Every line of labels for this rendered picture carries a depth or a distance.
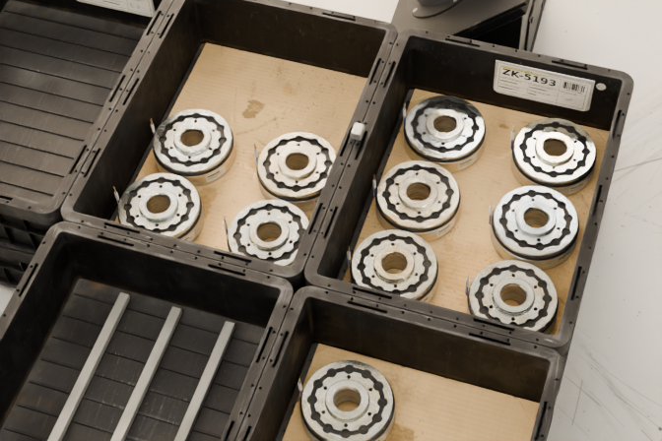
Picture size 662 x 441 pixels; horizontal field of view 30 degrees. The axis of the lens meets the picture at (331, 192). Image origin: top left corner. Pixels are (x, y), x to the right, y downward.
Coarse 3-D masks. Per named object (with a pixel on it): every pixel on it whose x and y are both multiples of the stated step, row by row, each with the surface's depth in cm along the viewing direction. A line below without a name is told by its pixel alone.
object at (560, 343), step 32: (416, 32) 157; (544, 64) 153; (576, 64) 152; (384, 96) 151; (352, 160) 145; (608, 160) 144; (320, 256) 138; (352, 288) 135; (576, 288) 134; (448, 320) 133; (480, 320) 132
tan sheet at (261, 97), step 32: (224, 64) 169; (256, 64) 168; (288, 64) 168; (192, 96) 165; (224, 96) 165; (256, 96) 165; (288, 96) 165; (320, 96) 164; (352, 96) 164; (256, 128) 162; (288, 128) 162; (320, 128) 161; (224, 192) 156; (256, 192) 156
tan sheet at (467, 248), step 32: (416, 96) 164; (512, 128) 160; (480, 160) 157; (480, 192) 154; (480, 224) 151; (352, 256) 150; (448, 256) 149; (480, 256) 149; (576, 256) 148; (448, 288) 146
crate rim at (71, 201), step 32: (256, 0) 161; (160, 32) 159; (384, 32) 158; (384, 64) 154; (128, 96) 155; (352, 128) 149; (96, 160) 147; (96, 224) 142; (320, 224) 140; (224, 256) 139
